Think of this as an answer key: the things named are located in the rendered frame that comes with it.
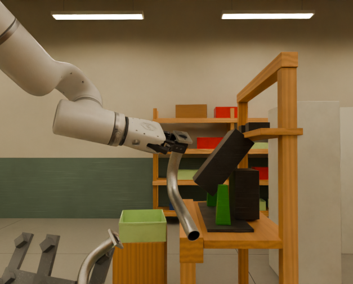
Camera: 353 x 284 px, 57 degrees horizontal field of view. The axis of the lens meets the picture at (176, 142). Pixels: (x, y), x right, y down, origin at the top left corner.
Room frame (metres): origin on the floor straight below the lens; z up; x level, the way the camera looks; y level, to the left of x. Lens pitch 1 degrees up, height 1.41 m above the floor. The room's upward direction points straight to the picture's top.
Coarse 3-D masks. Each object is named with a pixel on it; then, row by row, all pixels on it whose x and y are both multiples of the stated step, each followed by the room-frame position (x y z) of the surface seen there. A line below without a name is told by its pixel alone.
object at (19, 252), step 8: (24, 232) 1.14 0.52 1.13; (16, 240) 1.11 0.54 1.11; (24, 240) 1.10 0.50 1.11; (16, 248) 1.11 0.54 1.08; (24, 248) 1.10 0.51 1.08; (16, 256) 1.10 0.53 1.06; (24, 256) 1.10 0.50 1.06; (8, 264) 1.09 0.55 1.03; (16, 264) 1.08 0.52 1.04; (16, 272) 1.06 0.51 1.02; (24, 272) 1.05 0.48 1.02; (16, 280) 1.05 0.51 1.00; (24, 280) 1.04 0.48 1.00; (32, 280) 1.03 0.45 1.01
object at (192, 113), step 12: (156, 108) 6.18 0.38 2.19; (180, 108) 6.27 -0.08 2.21; (192, 108) 6.25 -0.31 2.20; (204, 108) 6.23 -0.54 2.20; (216, 108) 6.24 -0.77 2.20; (228, 108) 6.23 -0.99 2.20; (156, 120) 6.14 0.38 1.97; (168, 120) 6.14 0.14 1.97; (180, 120) 6.14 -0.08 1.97; (192, 120) 6.14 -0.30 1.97; (204, 120) 6.13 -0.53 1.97; (216, 120) 6.13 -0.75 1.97; (228, 120) 6.13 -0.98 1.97; (252, 120) 6.13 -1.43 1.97; (264, 120) 6.12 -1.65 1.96; (204, 144) 6.24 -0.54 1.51; (216, 144) 6.22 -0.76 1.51; (264, 144) 6.22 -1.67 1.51; (156, 156) 6.18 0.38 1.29; (156, 168) 6.18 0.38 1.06; (252, 168) 6.50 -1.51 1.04; (264, 168) 6.22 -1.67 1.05; (156, 180) 6.18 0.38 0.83; (180, 180) 6.19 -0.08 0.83; (192, 180) 6.18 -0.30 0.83; (228, 180) 6.18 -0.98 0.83; (264, 180) 6.17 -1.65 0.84; (156, 192) 6.18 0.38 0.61; (156, 204) 6.18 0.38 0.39; (264, 204) 6.22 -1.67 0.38
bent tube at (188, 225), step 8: (176, 136) 0.86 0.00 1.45; (184, 136) 0.89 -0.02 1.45; (176, 152) 0.88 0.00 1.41; (176, 160) 0.89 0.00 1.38; (168, 168) 0.90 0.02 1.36; (176, 168) 0.90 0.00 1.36; (168, 176) 0.90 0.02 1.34; (176, 176) 0.90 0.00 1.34; (168, 184) 0.89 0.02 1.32; (176, 184) 0.89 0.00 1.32; (168, 192) 0.88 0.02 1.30; (176, 192) 0.87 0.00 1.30; (176, 200) 0.84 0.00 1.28; (176, 208) 0.82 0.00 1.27; (184, 208) 0.81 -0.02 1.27; (184, 216) 0.78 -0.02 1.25; (184, 224) 0.76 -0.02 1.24; (192, 224) 0.75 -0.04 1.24; (192, 232) 0.77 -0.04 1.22; (192, 240) 0.75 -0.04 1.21
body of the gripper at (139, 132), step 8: (128, 120) 0.80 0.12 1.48; (136, 120) 0.84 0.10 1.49; (144, 120) 0.86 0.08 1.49; (128, 128) 0.79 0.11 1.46; (136, 128) 0.80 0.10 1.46; (144, 128) 0.81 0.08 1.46; (152, 128) 0.83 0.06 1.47; (160, 128) 0.85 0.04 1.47; (128, 136) 0.78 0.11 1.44; (136, 136) 0.79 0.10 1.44; (144, 136) 0.79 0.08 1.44; (152, 136) 0.80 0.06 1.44; (160, 136) 0.81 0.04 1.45; (120, 144) 0.81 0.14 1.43; (128, 144) 0.80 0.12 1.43; (136, 144) 0.81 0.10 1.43; (144, 144) 0.80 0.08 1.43; (152, 152) 0.82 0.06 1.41
